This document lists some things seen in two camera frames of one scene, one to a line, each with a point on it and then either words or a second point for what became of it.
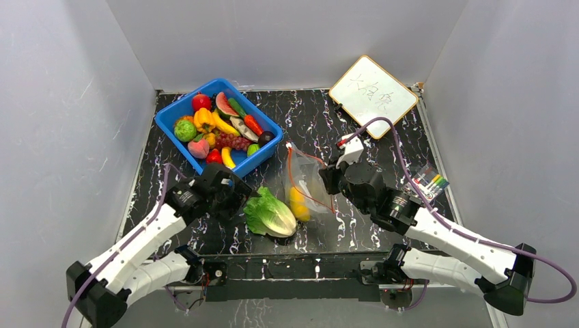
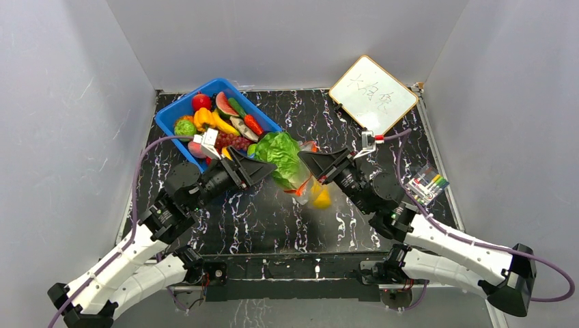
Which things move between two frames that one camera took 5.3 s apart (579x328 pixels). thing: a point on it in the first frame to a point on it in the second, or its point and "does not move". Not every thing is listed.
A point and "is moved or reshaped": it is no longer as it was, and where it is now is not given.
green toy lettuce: [268, 214] to [280, 149]
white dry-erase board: [367, 92] does not move
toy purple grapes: [231, 140] does not move
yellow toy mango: [298, 205] to [321, 199]
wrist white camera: [352, 151] to [369, 143]
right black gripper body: [329, 176] does not move
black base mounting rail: [293, 277] does not move
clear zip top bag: [306, 182] is moved or reshaped
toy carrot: [252, 123] does not move
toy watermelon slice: [224, 109] does not move
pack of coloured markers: [429, 183] does not move
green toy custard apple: [185, 130] does not move
